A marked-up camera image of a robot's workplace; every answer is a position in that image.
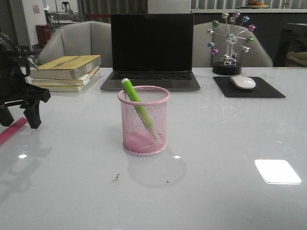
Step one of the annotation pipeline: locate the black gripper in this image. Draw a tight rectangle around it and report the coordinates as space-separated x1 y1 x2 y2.
0 83 51 129

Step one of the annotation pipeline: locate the pink marker pen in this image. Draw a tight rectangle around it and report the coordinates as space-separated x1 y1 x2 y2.
0 117 27 144

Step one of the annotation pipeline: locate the green marker pen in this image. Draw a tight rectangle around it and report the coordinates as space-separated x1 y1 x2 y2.
121 78 160 141

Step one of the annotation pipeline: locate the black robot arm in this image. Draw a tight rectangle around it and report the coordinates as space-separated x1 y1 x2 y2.
0 33 51 129

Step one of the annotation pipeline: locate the pink mesh pen holder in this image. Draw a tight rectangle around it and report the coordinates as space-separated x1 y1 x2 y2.
118 86 170 156

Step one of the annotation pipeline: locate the bottom cream book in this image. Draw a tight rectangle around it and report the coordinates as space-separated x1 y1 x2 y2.
39 71 99 92

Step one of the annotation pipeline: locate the top yellow book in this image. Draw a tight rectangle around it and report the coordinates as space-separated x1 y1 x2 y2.
30 55 101 80

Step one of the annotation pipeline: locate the middle white book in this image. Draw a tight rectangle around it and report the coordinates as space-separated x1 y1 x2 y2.
32 67 100 86

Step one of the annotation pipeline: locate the red trash bin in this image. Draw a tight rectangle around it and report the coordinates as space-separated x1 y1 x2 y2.
35 24 51 48

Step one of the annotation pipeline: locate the left grey armchair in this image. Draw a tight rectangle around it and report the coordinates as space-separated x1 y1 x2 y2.
37 21 113 68

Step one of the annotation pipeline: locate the grey armchair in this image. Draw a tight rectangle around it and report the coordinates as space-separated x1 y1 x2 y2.
192 22 273 68
37 21 113 68

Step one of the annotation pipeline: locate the grey laptop computer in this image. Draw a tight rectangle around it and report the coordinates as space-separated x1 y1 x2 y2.
100 13 201 92

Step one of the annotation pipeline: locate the right grey armchair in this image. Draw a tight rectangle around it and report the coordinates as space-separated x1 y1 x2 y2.
192 22 273 68

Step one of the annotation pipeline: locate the ferris wheel desk ornament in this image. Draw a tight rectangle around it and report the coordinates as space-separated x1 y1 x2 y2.
207 11 256 76

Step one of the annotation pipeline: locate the white computer mouse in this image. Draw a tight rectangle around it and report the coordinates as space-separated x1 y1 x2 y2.
230 76 256 90

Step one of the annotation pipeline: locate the black mouse pad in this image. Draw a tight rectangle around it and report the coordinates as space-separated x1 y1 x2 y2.
213 77 286 98

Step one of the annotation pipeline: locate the fruit bowl on counter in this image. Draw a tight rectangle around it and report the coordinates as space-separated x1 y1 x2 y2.
247 0 269 9

